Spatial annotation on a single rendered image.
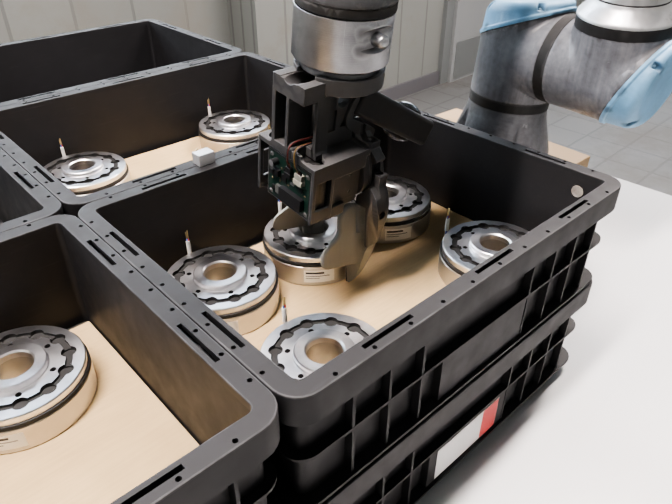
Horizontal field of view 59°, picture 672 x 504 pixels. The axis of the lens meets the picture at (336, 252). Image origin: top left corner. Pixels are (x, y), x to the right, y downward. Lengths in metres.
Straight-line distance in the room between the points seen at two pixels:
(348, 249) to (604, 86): 0.41
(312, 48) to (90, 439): 0.32
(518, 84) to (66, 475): 0.70
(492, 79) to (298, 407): 0.64
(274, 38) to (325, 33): 2.19
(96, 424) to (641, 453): 0.50
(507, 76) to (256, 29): 1.78
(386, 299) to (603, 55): 0.41
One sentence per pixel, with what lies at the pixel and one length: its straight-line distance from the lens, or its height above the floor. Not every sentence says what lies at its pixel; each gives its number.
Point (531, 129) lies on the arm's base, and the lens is 0.91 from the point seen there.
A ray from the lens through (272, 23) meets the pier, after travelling 2.60.
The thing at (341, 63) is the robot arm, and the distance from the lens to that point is 0.44.
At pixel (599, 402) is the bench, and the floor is 0.70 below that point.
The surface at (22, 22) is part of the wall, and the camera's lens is 2.33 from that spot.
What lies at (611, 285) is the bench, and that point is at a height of 0.70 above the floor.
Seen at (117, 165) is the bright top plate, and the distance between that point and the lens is 0.79.
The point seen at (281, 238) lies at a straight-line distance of 0.60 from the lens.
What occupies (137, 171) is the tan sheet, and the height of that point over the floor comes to 0.83.
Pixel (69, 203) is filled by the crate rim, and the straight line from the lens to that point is 0.57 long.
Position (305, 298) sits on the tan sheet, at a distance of 0.57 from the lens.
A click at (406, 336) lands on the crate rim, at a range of 0.38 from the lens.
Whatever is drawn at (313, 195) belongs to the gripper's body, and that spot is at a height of 0.96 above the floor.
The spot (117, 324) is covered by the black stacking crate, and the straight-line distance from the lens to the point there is 0.51.
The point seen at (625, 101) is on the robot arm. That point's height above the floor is 0.94.
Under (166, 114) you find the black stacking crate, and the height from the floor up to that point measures 0.87.
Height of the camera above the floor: 1.18
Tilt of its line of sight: 34 degrees down
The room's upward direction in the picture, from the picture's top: straight up
